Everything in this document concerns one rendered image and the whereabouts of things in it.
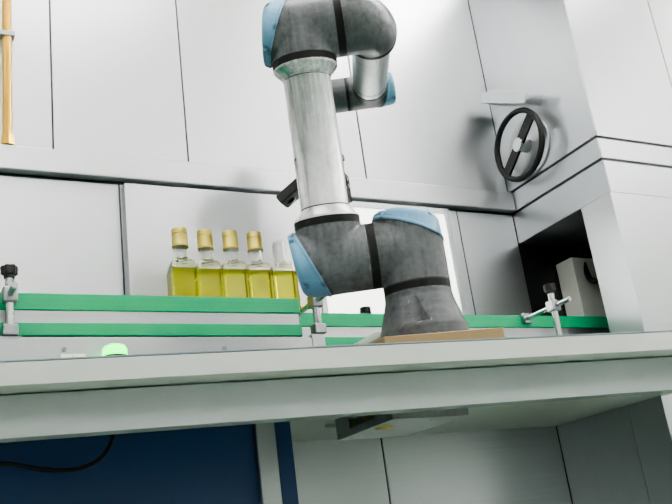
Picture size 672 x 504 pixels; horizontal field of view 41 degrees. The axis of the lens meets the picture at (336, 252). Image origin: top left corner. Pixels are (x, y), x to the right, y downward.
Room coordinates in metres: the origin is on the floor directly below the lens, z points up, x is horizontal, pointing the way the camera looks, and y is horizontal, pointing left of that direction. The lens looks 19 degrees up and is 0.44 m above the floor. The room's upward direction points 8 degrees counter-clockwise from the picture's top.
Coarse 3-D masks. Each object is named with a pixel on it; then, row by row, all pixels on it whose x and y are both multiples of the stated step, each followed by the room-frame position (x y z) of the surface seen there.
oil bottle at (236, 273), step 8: (224, 264) 1.82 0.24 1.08; (232, 264) 1.82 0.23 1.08; (240, 264) 1.83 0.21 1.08; (224, 272) 1.82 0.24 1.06; (232, 272) 1.82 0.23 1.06; (240, 272) 1.83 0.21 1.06; (248, 272) 1.84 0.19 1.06; (224, 280) 1.82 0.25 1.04; (232, 280) 1.82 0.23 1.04; (240, 280) 1.83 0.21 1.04; (248, 280) 1.84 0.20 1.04; (232, 288) 1.82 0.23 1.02; (240, 288) 1.83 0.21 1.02; (248, 288) 1.84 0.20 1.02; (232, 296) 1.82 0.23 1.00; (240, 296) 1.83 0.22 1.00; (248, 296) 1.83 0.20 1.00
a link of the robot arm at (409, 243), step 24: (384, 216) 1.42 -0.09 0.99; (408, 216) 1.41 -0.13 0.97; (432, 216) 1.43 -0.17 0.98; (384, 240) 1.41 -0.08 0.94; (408, 240) 1.41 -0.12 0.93; (432, 240) 1.43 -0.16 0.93; (384, 264) 1.43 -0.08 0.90; (408, 264) 1.42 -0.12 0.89; (432, 264) 1.42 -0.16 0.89; (384, 288) 1.46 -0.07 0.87
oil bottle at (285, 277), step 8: (272, 264) 1.89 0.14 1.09; (280, 264) 1.88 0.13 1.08; (288, 264) 1.89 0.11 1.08; (280, 272) 1.87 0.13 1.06; (288, 272) 1.88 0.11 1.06; (280, 280) 1.87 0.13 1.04; (288, 280) 1.88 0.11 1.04; (296, 280) 1.89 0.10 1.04; (280, 288) 1.87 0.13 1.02; (288, 288) 1.88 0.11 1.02; (296, 288) 1.89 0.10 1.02; (280, 296) 1.87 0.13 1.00; (288, 296) 1.88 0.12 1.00; (296, 296) 1.89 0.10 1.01
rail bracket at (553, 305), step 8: (544, 288) 2.09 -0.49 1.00; (552, 288) 2.08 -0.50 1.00; (552, 296) 2.08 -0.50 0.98; (568, 296) 2.04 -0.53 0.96; (552, 304) 2.08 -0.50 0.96; (560, 304) 2.07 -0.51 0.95; (536, 312) 2.14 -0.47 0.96; (544, 312) 2.12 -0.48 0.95; (552, 312) 2.09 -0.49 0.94; (528, 320) 2.18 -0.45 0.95; (560, 328) 2.08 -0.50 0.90
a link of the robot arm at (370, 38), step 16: (352, 0) 1.33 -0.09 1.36; (368, 0) 1.34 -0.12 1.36; (352, 16) 1.33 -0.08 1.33; (368, 16) 1.34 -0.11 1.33; (384, 16) 1.37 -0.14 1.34; (352, 32) 1.35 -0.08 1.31; (368, 32) 1.36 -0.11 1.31; (384, 32) 1.39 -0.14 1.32; (352, 48) 1.38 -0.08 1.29; (368, 48) 1.40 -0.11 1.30; (384, 48) 1.43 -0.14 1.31; (352, 64) 1.58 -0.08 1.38; (368, 64) 1.52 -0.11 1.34; (384, 64) 1.54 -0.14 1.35; (352, 80) 1.74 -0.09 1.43; (368, 80) 1.60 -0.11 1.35; (384, 80) 1.64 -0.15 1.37; (352, 96) 1.74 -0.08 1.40; (368, 96) 1.70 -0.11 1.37; (384, 96) 1.75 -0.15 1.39
